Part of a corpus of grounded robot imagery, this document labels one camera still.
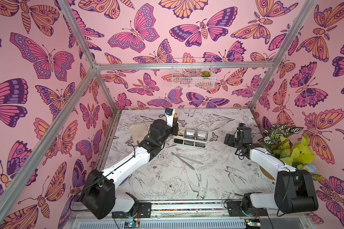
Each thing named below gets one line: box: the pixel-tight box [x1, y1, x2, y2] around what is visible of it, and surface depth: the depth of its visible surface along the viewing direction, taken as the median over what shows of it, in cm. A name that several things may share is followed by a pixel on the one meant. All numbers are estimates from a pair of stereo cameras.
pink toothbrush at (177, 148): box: [175, 146, 207, 151], surface depth 99 cm
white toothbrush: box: [180, 155, 204, 165], surface depth 94 cm
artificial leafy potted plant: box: [257, 123, 326, 182], surface depth 73 cm
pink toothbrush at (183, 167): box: [180, 160, 188, 175], surface depth 89 cm
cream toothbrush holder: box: [173, 126, 209, 149], surface depth 97 cm
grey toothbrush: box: [171, 151, 195, 171], surface depth 94 cm
